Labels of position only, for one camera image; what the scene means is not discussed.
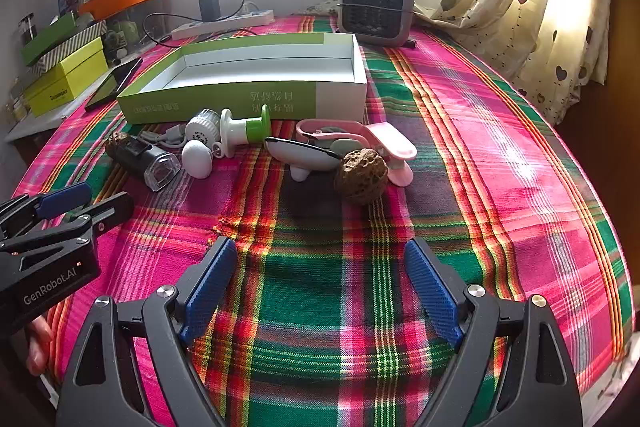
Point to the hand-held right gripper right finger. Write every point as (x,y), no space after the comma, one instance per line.
(432,292)

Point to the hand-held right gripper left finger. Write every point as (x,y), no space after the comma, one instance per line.
(210,287)

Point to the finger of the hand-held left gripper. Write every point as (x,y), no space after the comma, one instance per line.
(112,208)
(65,198)

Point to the black bike light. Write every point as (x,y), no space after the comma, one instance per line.
(135,154)

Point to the brown walnut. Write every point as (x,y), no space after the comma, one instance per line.
(117,143)
(361,177)

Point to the white egg-shaped gadget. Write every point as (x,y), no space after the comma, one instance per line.
(197,159)

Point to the white ribbed round jar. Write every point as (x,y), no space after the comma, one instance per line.
(204,127)

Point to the pink clip with green pads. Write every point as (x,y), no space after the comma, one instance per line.
(312,124)
(395,147)

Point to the green white handheld massager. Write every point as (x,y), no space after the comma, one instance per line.
(240,127)

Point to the black white round gadget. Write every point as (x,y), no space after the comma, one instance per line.
(300,154)

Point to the green white cardboard box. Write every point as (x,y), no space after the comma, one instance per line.
(240,99)

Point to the person's left hand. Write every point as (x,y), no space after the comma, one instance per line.
(39,347)

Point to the plaid blanket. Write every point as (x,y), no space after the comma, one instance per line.
(320,267)

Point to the yellow-green cardboard box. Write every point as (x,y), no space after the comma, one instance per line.
(65,77)

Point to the black smartphone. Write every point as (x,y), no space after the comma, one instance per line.
(112,84)

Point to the striped cardboard box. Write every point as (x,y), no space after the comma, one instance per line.
(70,47)

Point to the dark green cardboard box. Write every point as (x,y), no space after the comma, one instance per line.
(47,37)

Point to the white power strip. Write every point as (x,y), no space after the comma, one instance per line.
(225,24)

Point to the black charger adapter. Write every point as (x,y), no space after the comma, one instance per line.
(210,7)

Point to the floral cream cloth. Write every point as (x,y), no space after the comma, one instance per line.
(320,6)

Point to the grey space heater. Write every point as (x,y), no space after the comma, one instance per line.
(375,2)

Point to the cream heart-print curtain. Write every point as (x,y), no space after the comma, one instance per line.
(550,7)

